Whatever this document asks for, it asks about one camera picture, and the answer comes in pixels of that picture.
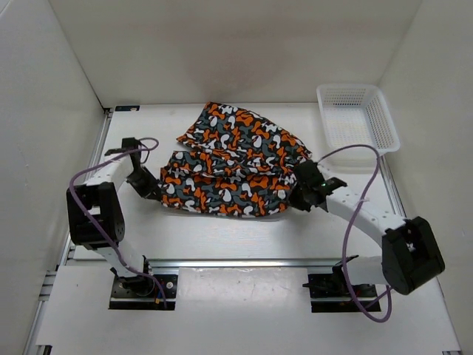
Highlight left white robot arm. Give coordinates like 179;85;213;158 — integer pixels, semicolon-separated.
66;137;161;297

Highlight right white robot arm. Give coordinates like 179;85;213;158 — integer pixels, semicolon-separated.
290;160;446;296

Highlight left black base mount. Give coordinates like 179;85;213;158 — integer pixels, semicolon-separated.
109;268;179;311

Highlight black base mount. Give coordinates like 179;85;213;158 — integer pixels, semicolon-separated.
302;261;381;313
109;268;179;311

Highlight small blue label sticker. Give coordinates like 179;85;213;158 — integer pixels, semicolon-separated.
115;105;140;112

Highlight aluminium front rail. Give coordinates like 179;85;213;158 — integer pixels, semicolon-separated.
66;258;344;270

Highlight white plastic mesh basket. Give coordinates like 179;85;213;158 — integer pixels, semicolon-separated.
316;84;401;169

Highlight orange camouflage patterned shorts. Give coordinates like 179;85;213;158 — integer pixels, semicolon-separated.
160;102;312;218

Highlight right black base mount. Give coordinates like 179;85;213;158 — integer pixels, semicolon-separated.
302;261;381;313

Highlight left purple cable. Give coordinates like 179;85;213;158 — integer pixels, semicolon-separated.
69;137;168;310

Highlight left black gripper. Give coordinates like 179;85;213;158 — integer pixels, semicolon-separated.
126;166;161;200

